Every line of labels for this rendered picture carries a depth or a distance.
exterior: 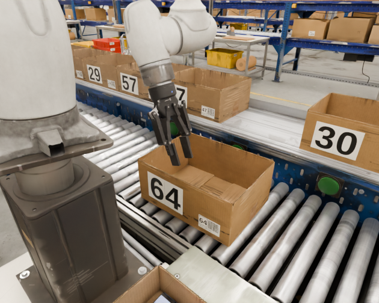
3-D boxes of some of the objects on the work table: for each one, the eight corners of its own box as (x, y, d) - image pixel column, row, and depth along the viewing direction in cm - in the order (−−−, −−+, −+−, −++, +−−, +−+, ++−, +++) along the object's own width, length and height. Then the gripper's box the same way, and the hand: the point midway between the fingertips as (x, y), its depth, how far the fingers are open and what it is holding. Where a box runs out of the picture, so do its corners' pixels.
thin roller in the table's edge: (103, 223, 94) (102, 219, 93) (156, 271, 78) (156, 267, 77) (98, 226, 93) (97, 222, 92) (151, 276, 76) (150, 271, 75)
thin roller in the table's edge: (109, 219, 96) (108, 215, 95) (163, 266, 79) (162, 261, 78) (104, 222, 94) (103, 218, 94) (157, 270, 78) (157, 266, 77)
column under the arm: (59, 350, 58) (9, 243, 42) (16, 277, 74) (-33, 178, 58) (151, 272, 75) (141, 174, 59) (100, 226, 90) (81, 137, 74)
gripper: (173, 80, 84) (193, 150, 91) (127, 94, 72) (153, 173, 78) (191, 75, 79) (210, 150, 85) (144, 89, 67) (170, 175, 73)
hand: (180, 151), depth 81 cm, fingers open, 5 cm apart
